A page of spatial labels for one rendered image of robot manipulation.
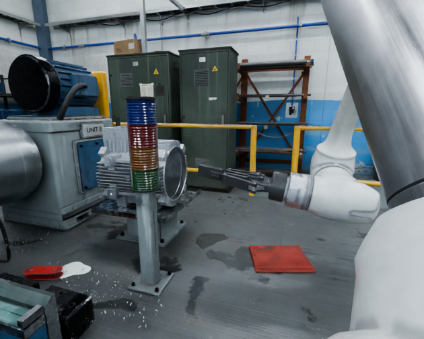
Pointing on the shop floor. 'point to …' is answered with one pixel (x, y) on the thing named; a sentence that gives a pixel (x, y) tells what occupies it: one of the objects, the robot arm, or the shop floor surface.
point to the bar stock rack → (268, 109)
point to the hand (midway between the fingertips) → (210, 172)
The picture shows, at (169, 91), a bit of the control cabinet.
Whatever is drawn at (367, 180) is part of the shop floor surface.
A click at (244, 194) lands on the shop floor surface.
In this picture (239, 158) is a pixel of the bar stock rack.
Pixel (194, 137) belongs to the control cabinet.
